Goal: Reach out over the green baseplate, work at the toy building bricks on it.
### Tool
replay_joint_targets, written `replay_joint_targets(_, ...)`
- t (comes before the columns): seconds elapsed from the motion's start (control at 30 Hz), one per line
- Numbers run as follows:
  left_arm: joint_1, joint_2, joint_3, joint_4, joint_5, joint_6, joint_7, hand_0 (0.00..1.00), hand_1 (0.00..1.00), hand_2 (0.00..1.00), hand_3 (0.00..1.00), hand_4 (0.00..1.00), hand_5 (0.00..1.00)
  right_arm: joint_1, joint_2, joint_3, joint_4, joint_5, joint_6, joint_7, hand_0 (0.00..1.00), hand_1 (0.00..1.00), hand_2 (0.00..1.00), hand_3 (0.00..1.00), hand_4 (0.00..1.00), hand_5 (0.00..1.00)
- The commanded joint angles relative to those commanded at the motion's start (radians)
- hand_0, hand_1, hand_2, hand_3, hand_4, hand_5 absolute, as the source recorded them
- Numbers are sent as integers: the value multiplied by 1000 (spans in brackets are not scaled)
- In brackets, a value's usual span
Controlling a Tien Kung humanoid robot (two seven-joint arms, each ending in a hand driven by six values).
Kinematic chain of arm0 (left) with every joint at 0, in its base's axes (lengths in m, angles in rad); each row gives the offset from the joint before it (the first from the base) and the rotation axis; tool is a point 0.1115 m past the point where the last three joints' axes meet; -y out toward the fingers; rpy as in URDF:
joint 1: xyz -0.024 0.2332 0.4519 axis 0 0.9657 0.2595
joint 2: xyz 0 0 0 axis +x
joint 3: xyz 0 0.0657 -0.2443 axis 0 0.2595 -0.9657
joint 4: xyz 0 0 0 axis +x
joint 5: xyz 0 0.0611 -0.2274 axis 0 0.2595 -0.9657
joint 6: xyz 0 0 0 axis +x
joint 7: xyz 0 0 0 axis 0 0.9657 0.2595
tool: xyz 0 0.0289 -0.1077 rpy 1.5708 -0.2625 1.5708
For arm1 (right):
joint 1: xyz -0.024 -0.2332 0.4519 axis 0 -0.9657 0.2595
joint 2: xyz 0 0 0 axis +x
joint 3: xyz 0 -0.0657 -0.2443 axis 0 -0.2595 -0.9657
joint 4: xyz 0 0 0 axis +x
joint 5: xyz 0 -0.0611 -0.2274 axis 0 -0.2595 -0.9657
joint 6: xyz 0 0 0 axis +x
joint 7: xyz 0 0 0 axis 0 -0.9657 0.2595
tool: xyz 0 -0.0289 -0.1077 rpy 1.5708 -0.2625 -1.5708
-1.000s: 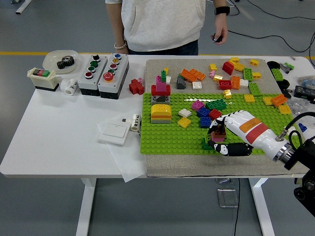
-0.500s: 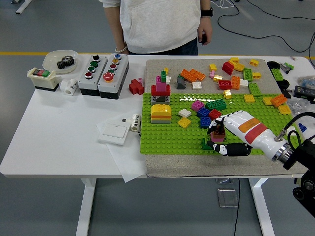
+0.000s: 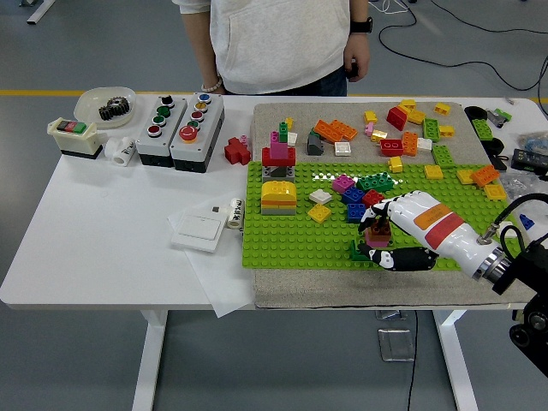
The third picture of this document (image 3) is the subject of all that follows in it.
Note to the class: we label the white table leg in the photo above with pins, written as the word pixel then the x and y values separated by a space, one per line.
pixel 454 364
pixel 150 364

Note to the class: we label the grey flat toy brick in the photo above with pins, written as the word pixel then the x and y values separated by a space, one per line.
pixel 278 210

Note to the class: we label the small yellow toy brick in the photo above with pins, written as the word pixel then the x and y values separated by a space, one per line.
pixel 371 117
pixel 290 122

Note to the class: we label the orange long toy brick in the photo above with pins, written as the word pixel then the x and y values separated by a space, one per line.
pixel 347 130
pixel 325 129

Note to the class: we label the large red sloped toy brick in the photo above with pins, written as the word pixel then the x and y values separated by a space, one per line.
pixel 397 117

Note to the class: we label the dark green long toy brick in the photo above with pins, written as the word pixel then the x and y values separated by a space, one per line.
pixel 375 182

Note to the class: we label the black electronic device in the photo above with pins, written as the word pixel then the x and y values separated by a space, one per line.
pixel 528 159

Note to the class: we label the red cross-shaped toy brick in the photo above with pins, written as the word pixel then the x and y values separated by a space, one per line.
pixel 235 150

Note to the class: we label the white pipe tee fitting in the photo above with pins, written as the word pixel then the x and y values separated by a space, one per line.
pixel 122 152

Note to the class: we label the red toy brick with circles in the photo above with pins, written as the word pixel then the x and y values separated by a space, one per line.
pixel 391 147

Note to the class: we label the white printed cylinder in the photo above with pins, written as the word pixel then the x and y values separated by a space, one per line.
pixel 234 214

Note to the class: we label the grey emergency-stop control box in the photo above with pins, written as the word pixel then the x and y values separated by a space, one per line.
pixel 210 128

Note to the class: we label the black flat part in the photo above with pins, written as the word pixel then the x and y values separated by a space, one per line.
pixel 500 162

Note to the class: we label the shiny yellow toy brick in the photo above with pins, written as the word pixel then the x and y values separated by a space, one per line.
pixel 379 136

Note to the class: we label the grey-brown mat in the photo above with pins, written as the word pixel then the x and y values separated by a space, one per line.
pixel 342 291

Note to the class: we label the red square toy brick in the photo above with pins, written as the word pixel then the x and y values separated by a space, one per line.
pixel 372 198

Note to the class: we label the person's right forearm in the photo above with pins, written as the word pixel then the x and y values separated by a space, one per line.
pixel 201 47

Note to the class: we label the yellow domed toy brick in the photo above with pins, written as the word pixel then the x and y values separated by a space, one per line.
pixel 278 189

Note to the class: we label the small metal floor plate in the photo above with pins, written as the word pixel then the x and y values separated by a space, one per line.
pixel 389 314

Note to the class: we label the small white toy brick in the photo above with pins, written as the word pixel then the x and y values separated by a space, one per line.
pixel 292 138

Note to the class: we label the metal floor outlet plate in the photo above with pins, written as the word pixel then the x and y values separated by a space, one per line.
pixel 396 344

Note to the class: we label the white metal frame foot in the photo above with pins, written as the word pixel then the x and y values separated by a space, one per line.
pixel 40 10

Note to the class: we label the person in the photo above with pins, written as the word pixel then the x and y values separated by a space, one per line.
pixel 278 43

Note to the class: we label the white flat toy brick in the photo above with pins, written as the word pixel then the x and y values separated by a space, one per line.
pixel 320 196

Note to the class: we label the clear bag of blue parts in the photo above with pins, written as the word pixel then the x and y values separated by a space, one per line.
pixel 535 141

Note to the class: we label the dark green toy frame brick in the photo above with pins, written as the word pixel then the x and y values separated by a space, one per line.
pixel 355 256

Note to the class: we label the white paper sheet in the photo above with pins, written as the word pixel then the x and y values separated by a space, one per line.
pixel 222 291

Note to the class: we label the cream switch box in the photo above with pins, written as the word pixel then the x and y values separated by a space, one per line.
pixel 75 141

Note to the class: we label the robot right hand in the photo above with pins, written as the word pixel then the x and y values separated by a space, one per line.
pixel 445 231

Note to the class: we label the dark grey sloped toy brick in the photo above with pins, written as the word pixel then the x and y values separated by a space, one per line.
pixel 314 146

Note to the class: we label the orange flat toy brick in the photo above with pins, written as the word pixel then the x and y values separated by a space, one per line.
pixel 278 201

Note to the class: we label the yellow-orange toy brick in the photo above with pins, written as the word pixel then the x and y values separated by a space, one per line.
pixel 416 117

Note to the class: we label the person's left hand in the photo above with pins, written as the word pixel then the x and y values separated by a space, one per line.
pixel 357 49

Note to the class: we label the grey toy brick base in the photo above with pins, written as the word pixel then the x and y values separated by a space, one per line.
pixel 268 172

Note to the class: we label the wide red toy brick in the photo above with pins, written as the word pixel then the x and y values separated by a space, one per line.
pixel 269 157

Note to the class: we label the brown toy brick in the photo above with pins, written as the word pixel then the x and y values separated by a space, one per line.
pixel 379 231

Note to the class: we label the small pink toy brick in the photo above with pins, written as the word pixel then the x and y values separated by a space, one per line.
pixel 369 129
pixel 244 139

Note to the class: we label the white wall switch plate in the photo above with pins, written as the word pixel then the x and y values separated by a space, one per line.
pixel 199 231

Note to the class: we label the person's left forearm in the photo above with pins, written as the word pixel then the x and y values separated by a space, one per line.
pixel 359 8

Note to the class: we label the green toy baseplate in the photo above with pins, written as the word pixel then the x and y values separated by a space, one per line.
pixel 299 240

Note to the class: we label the yellow flat toy brick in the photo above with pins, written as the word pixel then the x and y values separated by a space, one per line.
pixel 319 212

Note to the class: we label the person's right hand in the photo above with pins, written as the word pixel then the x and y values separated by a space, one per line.
pixel 217 91

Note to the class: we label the grey and green small tool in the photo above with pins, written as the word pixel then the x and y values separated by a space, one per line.
pixel 498 116

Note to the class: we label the small light green toy brick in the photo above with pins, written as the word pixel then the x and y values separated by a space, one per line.
pixel 361 240

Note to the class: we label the tall pink toy brick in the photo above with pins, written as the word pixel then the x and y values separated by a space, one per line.
pixel 278 150

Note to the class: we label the grey four-button control box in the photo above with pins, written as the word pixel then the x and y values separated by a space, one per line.
pixel 169 132

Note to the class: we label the small blue toy brick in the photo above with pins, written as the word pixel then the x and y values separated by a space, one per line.
pixel 526 221

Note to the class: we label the black metal gear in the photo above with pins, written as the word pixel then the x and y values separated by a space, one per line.
pixel 114 108

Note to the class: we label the yellow square toy tile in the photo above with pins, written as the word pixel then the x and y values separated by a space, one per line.
pixel 495 192

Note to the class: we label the white square toy tile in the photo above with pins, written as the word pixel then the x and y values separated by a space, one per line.
pixel 343 148

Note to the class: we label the black wristwatch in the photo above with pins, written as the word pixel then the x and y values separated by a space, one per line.
pixel 361 25

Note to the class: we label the translucent white bowl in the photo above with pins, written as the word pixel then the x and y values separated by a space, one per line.
pixel 87 103

